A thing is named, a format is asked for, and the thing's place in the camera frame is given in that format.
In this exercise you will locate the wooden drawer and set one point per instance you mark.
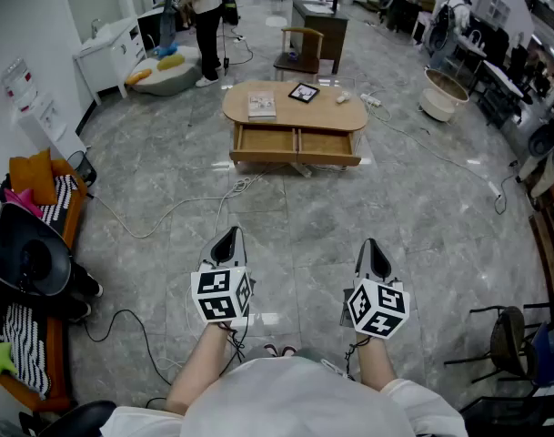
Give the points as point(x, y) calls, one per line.
point(324, 144)
point(265, 141)

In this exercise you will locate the white black-legged table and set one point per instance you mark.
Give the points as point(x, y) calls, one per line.
point(499, 84)

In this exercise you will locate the white power strip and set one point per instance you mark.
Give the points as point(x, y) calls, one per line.
point(370, 99)
point(495, 189)

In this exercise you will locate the orange wooden sofa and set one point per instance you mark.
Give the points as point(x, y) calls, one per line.
point(74, 219)

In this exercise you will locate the orange long cushion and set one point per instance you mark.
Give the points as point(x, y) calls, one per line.
point(138, 76)

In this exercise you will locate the person's shoe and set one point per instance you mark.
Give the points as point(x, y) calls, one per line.
point(289, 351)
point(270, 351)

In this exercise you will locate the person's left shoe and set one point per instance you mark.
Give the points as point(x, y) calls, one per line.
point(270, 351)

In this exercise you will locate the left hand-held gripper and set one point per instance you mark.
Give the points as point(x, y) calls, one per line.
point(219, 296)

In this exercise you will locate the black picture frame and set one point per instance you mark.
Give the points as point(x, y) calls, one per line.
point(304, 93)

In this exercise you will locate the blue chair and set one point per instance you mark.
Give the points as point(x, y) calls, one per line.
point(549, 348)

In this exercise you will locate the grey photo book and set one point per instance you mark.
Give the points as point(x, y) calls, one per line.
point(261, 105)

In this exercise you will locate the grey hanging garment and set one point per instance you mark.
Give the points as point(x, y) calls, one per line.
point(168, 21)

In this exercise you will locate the wooden armchair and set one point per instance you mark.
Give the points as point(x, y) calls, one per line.
point(299, 59)

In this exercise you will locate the blue bowl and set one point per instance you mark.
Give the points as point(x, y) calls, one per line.
point(293, 55)

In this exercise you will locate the white round bucket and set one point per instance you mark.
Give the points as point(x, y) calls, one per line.
point(446, 84)

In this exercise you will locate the orange square cushion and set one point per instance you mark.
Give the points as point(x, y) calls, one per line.
point(31, 175)

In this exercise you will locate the white sink cabinet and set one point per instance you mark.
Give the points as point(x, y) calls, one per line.
point(113, 48)

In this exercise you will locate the dark wooden desk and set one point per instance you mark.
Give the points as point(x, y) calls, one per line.
point(322, 21)

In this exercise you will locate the small round white table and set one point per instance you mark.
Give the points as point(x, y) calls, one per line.
point(436, 109)

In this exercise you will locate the black office chair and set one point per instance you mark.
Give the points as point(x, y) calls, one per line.
point(81, 419)

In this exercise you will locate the yellow oval cushion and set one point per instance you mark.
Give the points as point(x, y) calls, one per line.
point(171, 62)

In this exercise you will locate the white cubby shelf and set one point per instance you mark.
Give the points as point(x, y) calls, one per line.
point(494, 5)

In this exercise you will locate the blue plush toy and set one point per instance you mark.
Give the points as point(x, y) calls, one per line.
point(166, 52)

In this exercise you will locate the black white striped blanket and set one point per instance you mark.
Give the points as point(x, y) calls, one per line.
point(58, 198)

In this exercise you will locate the black woven chair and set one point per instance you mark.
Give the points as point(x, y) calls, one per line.
point(508, 339)

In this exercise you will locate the person's white shirt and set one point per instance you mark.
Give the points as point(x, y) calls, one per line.
point(295, 399)

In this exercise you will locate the small white gadget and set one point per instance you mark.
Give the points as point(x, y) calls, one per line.
point(343, 97)

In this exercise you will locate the pink star cushion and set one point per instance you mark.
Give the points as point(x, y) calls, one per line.
point(24, 200)

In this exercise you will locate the person's left forearm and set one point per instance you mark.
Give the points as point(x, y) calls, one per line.
point(199, 371)

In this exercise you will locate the person's right shoe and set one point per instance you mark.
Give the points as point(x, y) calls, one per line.
point(289, 351)

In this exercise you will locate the grey white beanbag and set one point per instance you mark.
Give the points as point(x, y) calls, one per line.
point(167, 82)

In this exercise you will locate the white water dispenser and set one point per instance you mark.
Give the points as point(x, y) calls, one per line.
point(35, 107)

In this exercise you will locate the wooden coffee table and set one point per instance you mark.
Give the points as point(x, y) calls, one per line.
point(313, 112)

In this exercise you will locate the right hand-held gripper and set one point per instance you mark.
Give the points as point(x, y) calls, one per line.
point(379, 310)

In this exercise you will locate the person's right forearm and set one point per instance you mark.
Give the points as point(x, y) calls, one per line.
point(376, 367)

